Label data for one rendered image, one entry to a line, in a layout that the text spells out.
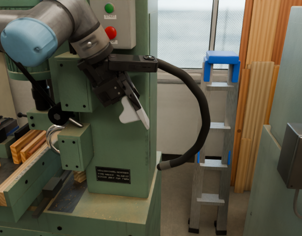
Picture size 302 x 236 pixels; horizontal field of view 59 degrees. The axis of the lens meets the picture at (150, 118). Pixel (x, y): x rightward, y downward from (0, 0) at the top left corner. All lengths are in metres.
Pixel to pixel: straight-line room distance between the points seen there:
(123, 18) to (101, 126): 0.34
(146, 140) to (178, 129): 1.61
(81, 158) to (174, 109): 1.62
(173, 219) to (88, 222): 1.18
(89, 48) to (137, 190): 0.55
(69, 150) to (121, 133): 0.16
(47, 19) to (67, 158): 0.46
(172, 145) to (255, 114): 0.83
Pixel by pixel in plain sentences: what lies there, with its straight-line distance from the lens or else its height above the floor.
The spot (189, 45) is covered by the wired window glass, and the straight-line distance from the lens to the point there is 2.29.
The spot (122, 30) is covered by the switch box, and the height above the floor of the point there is 1.37.
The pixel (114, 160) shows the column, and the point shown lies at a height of 0.95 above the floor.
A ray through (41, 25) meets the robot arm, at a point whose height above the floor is 1.40.
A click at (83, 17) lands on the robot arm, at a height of 1.40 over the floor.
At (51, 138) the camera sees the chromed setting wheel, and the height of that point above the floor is 1.03.
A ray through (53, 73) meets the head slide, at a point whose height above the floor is 1.22.
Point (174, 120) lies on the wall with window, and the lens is 2.40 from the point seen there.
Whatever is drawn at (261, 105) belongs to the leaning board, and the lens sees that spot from 2.10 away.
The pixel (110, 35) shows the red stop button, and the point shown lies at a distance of 0.69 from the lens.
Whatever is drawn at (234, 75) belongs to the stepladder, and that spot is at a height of 1.05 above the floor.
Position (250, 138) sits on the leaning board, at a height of 0.48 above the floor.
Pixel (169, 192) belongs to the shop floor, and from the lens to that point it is 2.27.
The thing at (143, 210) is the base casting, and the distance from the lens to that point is 0.93.
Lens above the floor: 1.44
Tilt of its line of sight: 24 degrees down
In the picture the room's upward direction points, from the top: straight up
